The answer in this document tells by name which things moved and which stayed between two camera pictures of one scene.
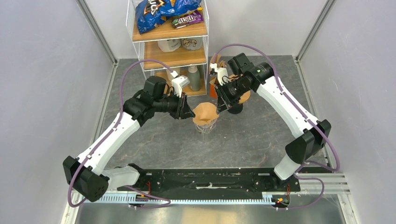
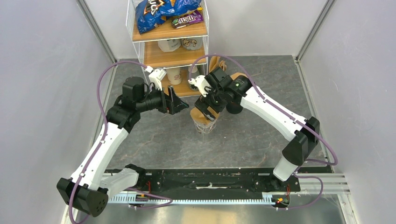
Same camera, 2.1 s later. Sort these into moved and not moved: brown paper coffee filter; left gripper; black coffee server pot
Moved: left gripper
Not moved: black coffee server pot; brown paper coffee filter
